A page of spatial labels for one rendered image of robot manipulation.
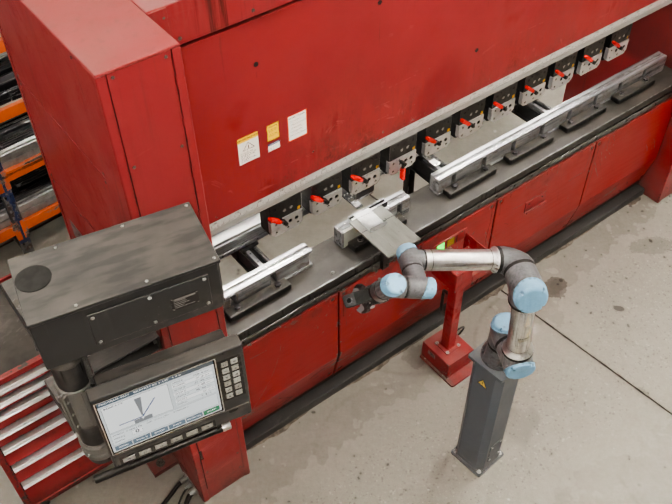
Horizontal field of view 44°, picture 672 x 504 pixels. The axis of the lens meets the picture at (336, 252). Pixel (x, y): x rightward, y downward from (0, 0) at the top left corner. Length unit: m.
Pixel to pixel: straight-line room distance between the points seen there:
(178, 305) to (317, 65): 1.10
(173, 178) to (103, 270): 0.46
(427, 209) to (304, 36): 1.30
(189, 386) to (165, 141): 0.71
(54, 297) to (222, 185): 0.99
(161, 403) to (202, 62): 1.04
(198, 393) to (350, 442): 1.67
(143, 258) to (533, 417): 2.54
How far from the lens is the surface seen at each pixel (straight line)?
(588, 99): 4.50
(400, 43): 3.17
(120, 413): 2.46
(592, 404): 4.37
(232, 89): 2.76
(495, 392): 3.49
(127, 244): 2.24
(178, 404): 2.52
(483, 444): 3.83
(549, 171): 4.33
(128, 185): 2.46
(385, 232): 3.54
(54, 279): 2.21
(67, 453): 3.81
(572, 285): 4.84
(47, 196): 4.86
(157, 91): 2.34
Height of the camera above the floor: 3.50
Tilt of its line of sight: 46 degrees down
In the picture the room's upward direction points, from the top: 1 degrees counter-clockwise
